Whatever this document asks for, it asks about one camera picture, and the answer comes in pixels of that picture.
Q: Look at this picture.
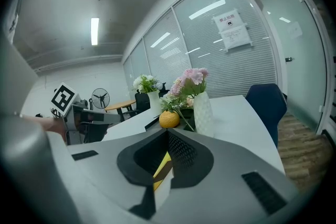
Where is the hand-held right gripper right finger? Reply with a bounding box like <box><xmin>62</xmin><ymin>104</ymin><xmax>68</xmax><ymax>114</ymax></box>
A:
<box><xmin>156</xmin><ymin>127</ymin><xmax>300</xmax><ymax>224</ymax></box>

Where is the white plain vase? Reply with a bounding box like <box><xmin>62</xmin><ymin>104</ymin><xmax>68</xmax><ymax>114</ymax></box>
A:
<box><xmin>146</xmin><ymin>90</ymin><xmax>162</xmax><ymax>118</ymax></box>

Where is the white flower bouquet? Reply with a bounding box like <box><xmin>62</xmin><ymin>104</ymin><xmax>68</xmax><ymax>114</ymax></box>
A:
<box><xmin>132</xmin><ymin>74</ymin><xmax>163</xmax><ymax>94</ymax></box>

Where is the person's left forearm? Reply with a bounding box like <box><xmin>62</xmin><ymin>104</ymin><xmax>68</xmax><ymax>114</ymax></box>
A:
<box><xmin>22</xmin><ymin>115</ymin><xmax>66</xmax><ymax>140</ymax></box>

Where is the white paper notice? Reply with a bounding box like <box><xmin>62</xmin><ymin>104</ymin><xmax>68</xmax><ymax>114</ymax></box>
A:
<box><xmin>212</xmin><ymin>9</ymin><xmax>254</xmax><ymax>53</ymax></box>

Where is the frosted glass door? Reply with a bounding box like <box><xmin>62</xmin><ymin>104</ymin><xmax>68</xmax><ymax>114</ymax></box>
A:
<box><xmin>233</xmin><ymin>0</ymin><xmax>329</xmax><ymax>134</ymax></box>

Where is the long ceiling light strip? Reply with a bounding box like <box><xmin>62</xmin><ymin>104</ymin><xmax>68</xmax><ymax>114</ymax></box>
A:
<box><xmin>90</xmin><ymin>17</ymin><xmax>100</xmax><ymax>46</ymax></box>

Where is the yellow tray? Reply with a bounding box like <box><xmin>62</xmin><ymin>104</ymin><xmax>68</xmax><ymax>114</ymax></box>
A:
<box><xmin>153</xmin><ymin>152</ymin><xmax>173</xmax><ymax>192</ymax></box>

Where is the dark grey tray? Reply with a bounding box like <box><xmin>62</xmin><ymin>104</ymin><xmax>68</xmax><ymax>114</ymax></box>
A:
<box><xmin>144</xmin><ymin>109</ymin><xmax>196</xmax><ymax>132</ymax></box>

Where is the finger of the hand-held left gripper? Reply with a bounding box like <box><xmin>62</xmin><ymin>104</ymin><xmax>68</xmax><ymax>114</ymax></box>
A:
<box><xmin>80</xmin><ymin>123</ymin><xmax>109</xmax><ymax>143</ymax></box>
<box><xmin>83</xmin><ymin>110</ymin><xmax>124</xmax><ymax>124</ymax></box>

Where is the pink flower bouquet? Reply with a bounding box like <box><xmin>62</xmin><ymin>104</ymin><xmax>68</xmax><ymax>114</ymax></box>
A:
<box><xmin>170</xmin><ymin>68</ymin><xmax>209</xmax><ymax>99</ymax></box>

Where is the round wooden table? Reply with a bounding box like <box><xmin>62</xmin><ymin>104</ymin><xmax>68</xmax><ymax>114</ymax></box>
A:
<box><xmin>104</xmin><ymin>99</ymin><xmax>137</xmax><ymax>122</ymax></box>

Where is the black office chair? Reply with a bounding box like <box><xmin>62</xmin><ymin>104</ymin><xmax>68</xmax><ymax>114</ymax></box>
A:
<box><xmin>123</xmin><ymin>91</ymin><xmax>151</xmax><ymax>118</ymax></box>
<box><xmin>157</xmin><ymin>82</ymin><xmax>170</xmax><ymax>98</ymax></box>

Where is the green leafy flower bouquet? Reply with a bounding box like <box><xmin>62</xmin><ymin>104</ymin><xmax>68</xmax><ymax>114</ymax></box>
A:
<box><xmin>160</xmin><ymin>93</ymin><xmax>195</xmax><ymax>132</ymax></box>

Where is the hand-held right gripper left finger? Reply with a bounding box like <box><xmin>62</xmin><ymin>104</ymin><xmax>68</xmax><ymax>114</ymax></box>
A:
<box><xmin>47</xmin><ymin>127</ymin><xmax>169</xmax><ymax>224</ymax></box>

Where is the black standing fan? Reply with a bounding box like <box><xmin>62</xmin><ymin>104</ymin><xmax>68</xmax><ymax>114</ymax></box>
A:
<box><xmin>89</xmin><ymin>88</ymin><xmax>110</xmax><ymax>110</ymax></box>

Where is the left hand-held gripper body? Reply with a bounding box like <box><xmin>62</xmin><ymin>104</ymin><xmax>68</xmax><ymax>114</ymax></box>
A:
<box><xmin>50</xmin><ymin>82</ymin><xmax>89</xmax><ymax>145</ymax></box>

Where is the blue armchair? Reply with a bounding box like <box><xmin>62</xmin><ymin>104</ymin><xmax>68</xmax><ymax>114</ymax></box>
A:
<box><xmin>245</xmin><ymin>83</ymin><xmax>288</xmax><ymax>149</ymax></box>

